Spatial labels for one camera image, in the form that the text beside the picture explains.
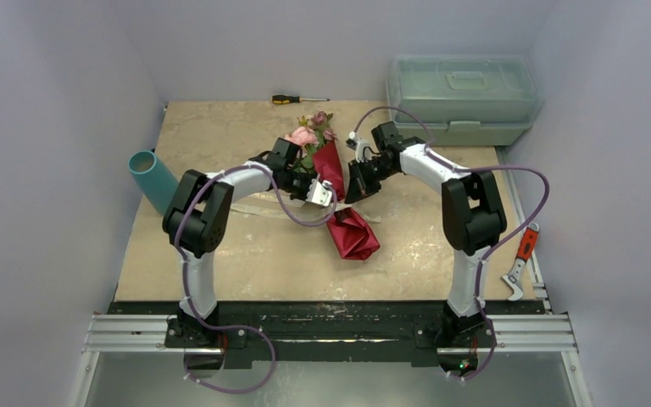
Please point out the teal cylindrical vase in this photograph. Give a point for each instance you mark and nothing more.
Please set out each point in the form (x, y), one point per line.
(155, 180)

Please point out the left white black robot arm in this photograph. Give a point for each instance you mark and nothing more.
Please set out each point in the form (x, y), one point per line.
(197, 216)

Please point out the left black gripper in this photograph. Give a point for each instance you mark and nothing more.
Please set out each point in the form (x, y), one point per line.
(308, 178)

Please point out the cream printed ribbon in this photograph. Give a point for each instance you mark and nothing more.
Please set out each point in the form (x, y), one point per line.
(266, 204)

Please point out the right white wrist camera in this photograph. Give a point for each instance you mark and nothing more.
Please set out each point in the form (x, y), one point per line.
(360, 147)

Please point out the green translucent plastic toolbox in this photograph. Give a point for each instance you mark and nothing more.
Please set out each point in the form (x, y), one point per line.
(464, 101)

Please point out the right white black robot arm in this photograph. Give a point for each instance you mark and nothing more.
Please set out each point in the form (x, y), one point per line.
(473, 216)

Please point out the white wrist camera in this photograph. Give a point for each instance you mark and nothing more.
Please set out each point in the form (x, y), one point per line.
(360, 147)
(321, 192)

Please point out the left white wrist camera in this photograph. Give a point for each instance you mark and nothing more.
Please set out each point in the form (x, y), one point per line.
(321, 192)

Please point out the yellow black screwdriver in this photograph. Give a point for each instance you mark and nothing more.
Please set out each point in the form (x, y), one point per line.
(281, 99)

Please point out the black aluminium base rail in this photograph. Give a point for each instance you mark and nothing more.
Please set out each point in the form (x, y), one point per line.
(390, 332)

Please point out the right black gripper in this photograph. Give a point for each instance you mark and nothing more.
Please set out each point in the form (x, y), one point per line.
(360, 176)

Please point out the pink flower bouquet red wrap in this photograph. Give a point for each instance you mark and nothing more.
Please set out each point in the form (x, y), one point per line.
(351, 234)

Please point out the orange handled utility knife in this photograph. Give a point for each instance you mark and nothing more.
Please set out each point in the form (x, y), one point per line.
(525, 250)

